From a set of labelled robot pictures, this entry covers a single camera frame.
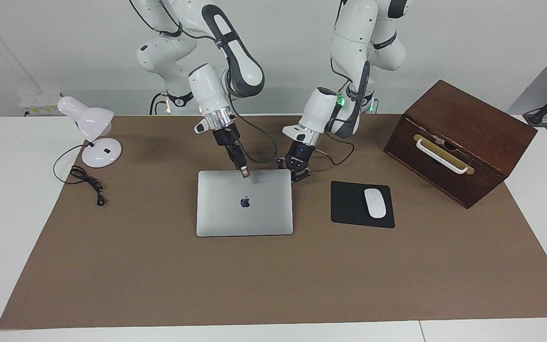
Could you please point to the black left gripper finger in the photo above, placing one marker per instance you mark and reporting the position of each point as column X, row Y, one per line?
column 302, row 175
column 282, row 164

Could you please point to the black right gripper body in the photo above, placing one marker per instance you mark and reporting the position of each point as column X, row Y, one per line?
column 228, row 137

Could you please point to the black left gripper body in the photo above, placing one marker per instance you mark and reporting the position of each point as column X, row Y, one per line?
column 299, row 156

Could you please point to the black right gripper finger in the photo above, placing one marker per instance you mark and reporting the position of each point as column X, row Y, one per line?
column 242, row 172
column 247, row 171

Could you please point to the silver grey laptop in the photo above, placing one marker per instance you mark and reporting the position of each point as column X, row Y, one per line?
column 235, row 218

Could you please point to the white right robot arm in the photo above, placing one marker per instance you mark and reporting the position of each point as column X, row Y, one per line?
column 207, row 85

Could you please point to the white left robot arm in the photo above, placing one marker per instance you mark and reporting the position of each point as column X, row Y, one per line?
column 349, row 47

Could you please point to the black mouse pad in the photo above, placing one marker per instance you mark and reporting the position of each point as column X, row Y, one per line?
column 349, row 204

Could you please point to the white computer mouse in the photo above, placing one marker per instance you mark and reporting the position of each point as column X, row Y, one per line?
column 375, row 203

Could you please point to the brown table mat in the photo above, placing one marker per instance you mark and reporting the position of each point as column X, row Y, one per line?
column 159, row 275

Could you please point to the white desk lamp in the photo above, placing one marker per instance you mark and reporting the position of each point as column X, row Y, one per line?
column 93, row 121

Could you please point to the dark brown wooden box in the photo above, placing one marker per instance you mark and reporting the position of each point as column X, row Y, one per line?
column 473, row 123

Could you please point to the white power strip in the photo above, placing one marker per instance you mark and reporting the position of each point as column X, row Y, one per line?
column 38, row 103

